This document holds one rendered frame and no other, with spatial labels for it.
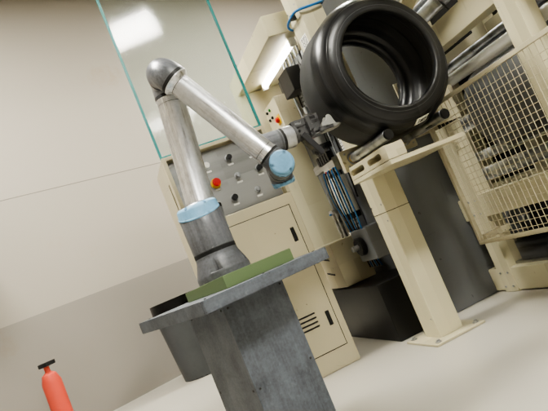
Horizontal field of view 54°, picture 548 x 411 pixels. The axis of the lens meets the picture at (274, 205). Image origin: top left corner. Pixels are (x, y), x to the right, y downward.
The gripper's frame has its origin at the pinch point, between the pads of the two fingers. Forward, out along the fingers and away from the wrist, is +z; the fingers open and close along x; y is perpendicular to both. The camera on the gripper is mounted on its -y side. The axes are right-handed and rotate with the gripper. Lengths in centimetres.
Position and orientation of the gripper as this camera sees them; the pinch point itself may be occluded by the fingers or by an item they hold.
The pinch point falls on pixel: (338, 125)
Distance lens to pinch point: 222.2
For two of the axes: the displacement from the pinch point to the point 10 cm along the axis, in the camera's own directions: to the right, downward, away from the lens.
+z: 8.9, -3.4, 3.1
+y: -3.8, -9.2, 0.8
